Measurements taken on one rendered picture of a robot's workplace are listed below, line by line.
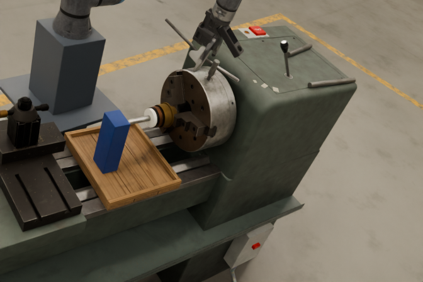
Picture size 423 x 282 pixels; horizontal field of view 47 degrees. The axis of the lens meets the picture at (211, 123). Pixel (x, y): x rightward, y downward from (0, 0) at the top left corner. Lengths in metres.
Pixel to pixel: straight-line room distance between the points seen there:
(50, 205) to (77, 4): 0.81
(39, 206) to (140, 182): 0.41
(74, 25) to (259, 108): 0.79
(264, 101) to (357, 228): 1.92
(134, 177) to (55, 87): 0.55
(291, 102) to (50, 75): 0.98
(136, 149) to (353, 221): 2.02
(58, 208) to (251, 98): 0.76
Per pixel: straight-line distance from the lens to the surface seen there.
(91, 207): 1.68
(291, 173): 2.32
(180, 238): 2.10
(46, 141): 1.64
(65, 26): 2.00
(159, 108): 1.73
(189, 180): 1.87
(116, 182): 1.74
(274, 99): 1.76
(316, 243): 3.21
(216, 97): 1.72
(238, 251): 2.47
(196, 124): 1.72
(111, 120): 1.63
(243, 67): 1.87
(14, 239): 1.50
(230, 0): 1.56
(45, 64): 2.11
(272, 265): 2.93
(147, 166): 1.83
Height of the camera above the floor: 2.14
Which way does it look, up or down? 36 degrees down
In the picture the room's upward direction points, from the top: 23 degrees clockwise
